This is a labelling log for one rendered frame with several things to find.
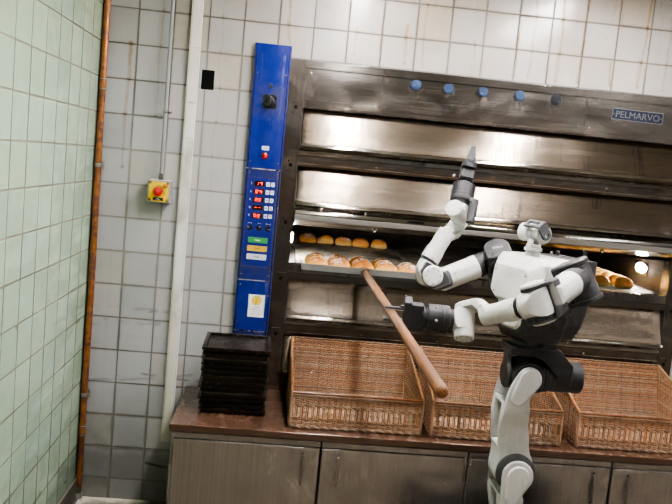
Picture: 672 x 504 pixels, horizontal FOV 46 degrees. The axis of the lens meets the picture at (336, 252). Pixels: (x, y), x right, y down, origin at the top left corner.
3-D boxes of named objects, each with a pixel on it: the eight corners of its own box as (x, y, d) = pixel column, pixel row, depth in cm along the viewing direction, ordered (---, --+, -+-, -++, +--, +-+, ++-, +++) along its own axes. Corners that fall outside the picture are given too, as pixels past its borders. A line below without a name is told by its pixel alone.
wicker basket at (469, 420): (411, 401, 369) (417, 344, 366) (528, 410, 372) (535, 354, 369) (427, 437, 321) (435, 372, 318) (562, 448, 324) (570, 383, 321)
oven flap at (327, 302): (285, 319, 361) (288, 277, 366) (658, 349, 374) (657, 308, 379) (285, 318, 357) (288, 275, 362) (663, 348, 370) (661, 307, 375)
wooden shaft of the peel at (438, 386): (449, 400, 168) (450, 387, 168) (435, 399, 168) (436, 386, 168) (368, 277, 338) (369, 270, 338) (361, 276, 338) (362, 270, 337)
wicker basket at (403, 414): (284, 392, 364) (289, 334, 361) (403, 400, 369) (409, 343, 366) (285, 428, 316) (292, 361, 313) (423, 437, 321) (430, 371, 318)
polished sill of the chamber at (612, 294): (288, 270, 365) (288, 262, 365) (659, 302, 378) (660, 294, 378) (288, 272, 360) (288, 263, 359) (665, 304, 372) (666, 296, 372)
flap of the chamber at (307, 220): (294, 219, 342) (293, 224, 362) (688, 255, 355) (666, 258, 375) (294, 214, 342) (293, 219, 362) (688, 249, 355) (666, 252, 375)
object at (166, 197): (149, 200, 352) (150, 178, 351) (171, 202, 353) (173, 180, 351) (146, 201, 344) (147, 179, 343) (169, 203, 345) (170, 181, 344)
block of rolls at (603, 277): (507, 264, 442) (509, 255, 442) (590, 272, 446) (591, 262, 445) (542, 281, 382) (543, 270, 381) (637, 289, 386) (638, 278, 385)
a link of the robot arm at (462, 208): (454, 198, 303) (448, 225, 300) (446, 187, 294) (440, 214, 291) (483, 200, 298) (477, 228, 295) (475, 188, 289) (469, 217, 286)
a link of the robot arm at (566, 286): (563, 321, 230) (589, 301, 248) (548, 279, 230) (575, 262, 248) (528, 328, 238) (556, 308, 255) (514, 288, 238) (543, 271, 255)
